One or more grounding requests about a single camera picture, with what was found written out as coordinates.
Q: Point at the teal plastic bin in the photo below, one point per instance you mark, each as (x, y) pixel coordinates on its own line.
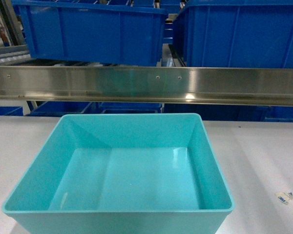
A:
(123, 174)

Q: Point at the blue bin upper left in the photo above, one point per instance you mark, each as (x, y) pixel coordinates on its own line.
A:
(82, 30)

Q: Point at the blue bin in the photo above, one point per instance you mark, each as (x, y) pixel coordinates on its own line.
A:
(235, 33)
(82, 30)

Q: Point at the blue bin upper right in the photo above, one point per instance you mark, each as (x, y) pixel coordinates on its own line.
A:
(235, 33)

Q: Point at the torn 3M tape sticker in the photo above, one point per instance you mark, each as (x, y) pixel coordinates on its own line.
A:
(283, 197)

